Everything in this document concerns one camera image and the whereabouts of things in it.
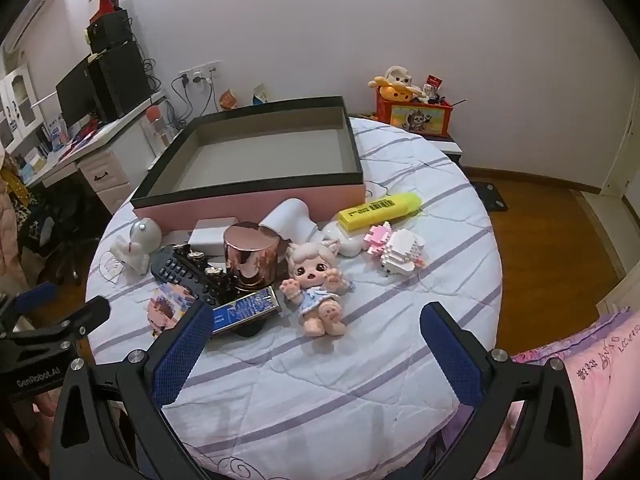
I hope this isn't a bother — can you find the white plastic handheld device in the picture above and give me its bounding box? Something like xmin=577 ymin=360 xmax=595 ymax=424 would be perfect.
xmin=259 ymin=198 xmax=321 ymax=243

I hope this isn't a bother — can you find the blue card box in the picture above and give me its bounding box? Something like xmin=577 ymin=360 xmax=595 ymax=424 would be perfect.
xmin=210 ymin=287 xmax=281 ymax=335

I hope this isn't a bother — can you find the pink picture card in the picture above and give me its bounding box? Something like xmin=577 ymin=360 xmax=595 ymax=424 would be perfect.
xmin=147 ymin=282 xmax=201 ymax=333

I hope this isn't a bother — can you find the black office chair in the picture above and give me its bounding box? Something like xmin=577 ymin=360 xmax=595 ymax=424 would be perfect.
xmin=30 ymin=195 xmax=101 ymax=286

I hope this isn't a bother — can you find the blue white box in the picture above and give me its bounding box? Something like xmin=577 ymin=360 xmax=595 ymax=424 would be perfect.
xmin=45 ymin=119 xmax=68 ymax=146

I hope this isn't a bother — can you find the rose gold round jar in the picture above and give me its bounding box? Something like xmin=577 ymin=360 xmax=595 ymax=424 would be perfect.
xmin=222 ymin=221 xmax=280 ymax=292

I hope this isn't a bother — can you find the black computer monitor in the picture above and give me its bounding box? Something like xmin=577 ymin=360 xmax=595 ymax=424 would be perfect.
xmin=55 ymin=55 xmax=98 ymax=128

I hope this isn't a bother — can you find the clear bottle with red cap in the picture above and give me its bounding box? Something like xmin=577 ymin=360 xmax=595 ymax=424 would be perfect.
xmin=142 ymin=105 xmax=173 ymax=148

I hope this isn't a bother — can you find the white robot figurine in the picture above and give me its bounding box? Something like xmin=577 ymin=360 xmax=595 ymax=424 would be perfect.
xmin=111 ymin=216 xmax=163 ymax=276

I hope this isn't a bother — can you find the black white bedside table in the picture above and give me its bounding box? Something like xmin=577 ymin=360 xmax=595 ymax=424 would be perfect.
xmin=422 ymin=132 xmax=463 ymax=166

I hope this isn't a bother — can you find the black storage box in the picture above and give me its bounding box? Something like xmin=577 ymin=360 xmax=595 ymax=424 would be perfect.
xmin=86 ymin=10 xmax=132 ymax=53

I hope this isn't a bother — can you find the pink doll figure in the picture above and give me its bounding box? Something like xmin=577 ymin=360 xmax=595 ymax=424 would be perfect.
xmin=280 ymin=240 xmax=356 ymax=337

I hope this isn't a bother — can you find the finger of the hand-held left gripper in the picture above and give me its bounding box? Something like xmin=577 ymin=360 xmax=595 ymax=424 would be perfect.
xmin=2 ymin=296 xmax=111 ymax=343
xmin=0 ymin=281 xmax=58 ymax=333

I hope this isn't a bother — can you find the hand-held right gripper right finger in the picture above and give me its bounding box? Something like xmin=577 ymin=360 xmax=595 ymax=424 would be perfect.
xmin=419 ymin=301 xmax=588 ymax=480

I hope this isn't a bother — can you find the red printed toy box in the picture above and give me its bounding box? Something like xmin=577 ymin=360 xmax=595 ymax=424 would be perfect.
xmin=375 ymin=95 xmax=453 ymax=138

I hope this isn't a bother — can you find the white glass door cabinet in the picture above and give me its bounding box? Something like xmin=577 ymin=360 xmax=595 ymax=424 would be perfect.
xmin=0 ymin=62 xmax=43 ymax=156

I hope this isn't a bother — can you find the white rounded case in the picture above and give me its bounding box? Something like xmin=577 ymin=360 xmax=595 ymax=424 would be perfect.
xmin=320 ymin=220 xmax=366 ymax=257

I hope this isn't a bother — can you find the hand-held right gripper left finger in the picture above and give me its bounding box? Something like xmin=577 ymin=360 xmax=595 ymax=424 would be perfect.
xmin=50 ymin=301 xmax=215 ymax=480

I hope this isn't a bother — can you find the white desk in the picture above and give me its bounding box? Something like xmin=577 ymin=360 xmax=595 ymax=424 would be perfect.
xmin=20 ymin=90 xmax=173 ymax=216

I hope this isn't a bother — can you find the white charger adapter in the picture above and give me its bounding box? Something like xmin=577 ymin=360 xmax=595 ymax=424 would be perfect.
xmin=189 ymin=217 xmax=238 ymax=257

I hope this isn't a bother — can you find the large yellow highlighter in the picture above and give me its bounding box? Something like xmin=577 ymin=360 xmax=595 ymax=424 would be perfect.
xmin=337 ymin=192 xmax=423 ymax=232

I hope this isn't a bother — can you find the black floor scale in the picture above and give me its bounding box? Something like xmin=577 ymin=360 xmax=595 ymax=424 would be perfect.
xmin=470 ymin=180 xmax=508 ymax=212

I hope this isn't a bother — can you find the white air conditioner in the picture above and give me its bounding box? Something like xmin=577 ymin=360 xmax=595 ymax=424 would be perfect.
xmin=0 ymin=0 xmax=61 ymax=53

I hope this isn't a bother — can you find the pink padded coat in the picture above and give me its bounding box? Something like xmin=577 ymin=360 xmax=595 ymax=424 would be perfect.
xmin=0 ymin=195 xmax=28 ymax=286

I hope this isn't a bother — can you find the red folder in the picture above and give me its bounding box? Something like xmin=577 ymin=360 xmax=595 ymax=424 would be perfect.
xmin=65 ymin=120 xmax=101 ymax=151

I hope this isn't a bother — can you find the pink box with black rim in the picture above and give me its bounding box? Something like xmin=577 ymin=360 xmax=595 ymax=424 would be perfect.
xmin=130 ymin=95 xmax=368 ymax=233

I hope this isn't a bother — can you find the white wall outlet strip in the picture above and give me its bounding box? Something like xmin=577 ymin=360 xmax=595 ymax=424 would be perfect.
xmin=180 ymin=61 xmax=223 ymax=86

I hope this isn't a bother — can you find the yellow patterned scarf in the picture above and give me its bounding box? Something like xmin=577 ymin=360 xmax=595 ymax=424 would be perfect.
xmin=0 ymin=152 xmax=31 ymax=206

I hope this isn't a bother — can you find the black power cable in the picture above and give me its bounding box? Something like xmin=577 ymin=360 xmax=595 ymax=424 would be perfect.
xmin=170 ymin=74 xmax=213 ymax=128

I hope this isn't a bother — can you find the black remote control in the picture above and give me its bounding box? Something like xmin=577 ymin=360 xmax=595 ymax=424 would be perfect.
xmin=150 ymin=244 xmax=231 ymax=306

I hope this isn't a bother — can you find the pink white block toy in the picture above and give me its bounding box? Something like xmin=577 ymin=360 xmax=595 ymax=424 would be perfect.
xmin=362 ymin=221 xmax=427 ymax=277

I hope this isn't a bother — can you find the yellow plush toy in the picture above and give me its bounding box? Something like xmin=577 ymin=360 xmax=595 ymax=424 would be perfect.
xmin=370 ymin=76 xmax=428 ymax=103

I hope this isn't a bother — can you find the black computer tower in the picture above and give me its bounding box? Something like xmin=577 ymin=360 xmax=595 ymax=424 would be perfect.
xmin=87 ymin=40 xmax=151 ymax=123

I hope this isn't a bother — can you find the pink floral quilt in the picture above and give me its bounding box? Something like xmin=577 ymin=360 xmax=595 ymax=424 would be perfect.
xmin=510 ymin=310 xmax=640 ymax=480

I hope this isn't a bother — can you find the white door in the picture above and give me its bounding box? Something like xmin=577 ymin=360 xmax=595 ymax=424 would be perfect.
xmin=600 ymin=105 xmax=640 ymax=201

